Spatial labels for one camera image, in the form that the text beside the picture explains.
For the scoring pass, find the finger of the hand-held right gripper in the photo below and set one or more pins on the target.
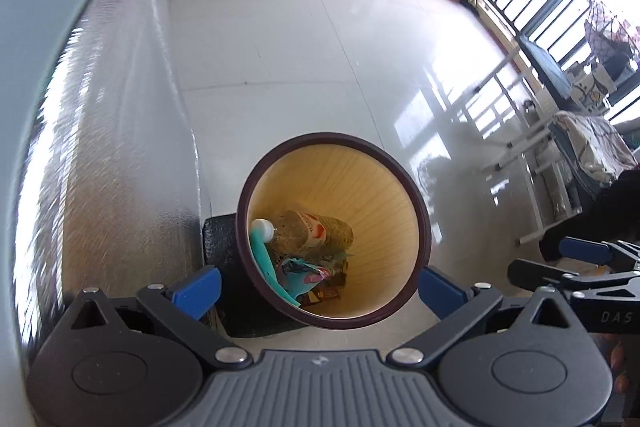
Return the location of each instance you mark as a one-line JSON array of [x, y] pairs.
[[585, 249], [537, 274]]

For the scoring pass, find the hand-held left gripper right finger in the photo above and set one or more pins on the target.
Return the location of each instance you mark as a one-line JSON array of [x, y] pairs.
[[442, 292]]

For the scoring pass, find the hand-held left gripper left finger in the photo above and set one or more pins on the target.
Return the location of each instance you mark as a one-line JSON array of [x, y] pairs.
[[195, 292]]

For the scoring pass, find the teal plastic packet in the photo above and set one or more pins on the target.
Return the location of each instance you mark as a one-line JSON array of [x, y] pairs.
[[265, 262]]

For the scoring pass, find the colourful wrapper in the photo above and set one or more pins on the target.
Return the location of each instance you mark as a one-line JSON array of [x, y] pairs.
[[305, 274]]

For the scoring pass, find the brown snack wrapper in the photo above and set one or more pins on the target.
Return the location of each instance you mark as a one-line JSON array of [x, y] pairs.
[[330, 287]]

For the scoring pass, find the clear plastic bottle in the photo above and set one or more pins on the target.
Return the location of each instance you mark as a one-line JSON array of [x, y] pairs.
[[315, 232]]

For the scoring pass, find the round wooden trash bin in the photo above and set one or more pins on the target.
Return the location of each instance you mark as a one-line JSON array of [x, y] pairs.
[[350, 187]]

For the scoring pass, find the person's right forearm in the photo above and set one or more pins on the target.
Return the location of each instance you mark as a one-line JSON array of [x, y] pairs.
[[595, 207]]

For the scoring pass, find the black foam block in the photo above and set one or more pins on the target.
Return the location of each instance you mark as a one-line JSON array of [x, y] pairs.
[[225, 247]]

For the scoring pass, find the white drying rack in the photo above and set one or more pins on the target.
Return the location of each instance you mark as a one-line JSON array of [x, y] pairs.
[[535, 197]]

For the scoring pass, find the dark orange patterned cloth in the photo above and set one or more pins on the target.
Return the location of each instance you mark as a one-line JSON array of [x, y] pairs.
[[622, 382]]

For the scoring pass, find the white printed bag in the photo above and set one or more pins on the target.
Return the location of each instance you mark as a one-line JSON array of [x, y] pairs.
[[592, 89]]

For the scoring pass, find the silver foil insulation sheet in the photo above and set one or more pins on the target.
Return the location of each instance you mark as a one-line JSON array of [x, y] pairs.
[[115, 132]]

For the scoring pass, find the dark blue cushion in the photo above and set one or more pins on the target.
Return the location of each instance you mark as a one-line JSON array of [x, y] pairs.
[[547, 67]]

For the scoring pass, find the hanging mesh bag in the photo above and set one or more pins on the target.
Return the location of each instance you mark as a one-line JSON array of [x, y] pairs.
[[612, 37]]

